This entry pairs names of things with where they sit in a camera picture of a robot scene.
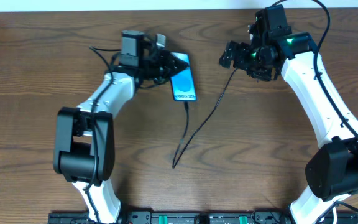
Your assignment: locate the blue Galaxy smartphone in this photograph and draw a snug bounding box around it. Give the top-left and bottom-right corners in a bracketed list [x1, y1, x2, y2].
[170, 52, 197, 101]

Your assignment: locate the black USB charging cable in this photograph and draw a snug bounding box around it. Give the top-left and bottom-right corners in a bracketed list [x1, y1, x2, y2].
[172, 67, 239, 170]

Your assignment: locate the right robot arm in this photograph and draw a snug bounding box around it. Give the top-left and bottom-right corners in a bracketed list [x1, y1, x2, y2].
[219, 2, 358, 223]

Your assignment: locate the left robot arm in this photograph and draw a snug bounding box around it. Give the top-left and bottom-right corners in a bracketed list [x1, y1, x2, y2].
[48, 30, 190, 223]

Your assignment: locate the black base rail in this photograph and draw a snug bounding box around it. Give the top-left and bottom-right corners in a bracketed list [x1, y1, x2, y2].
[47, 211, 358, 224]

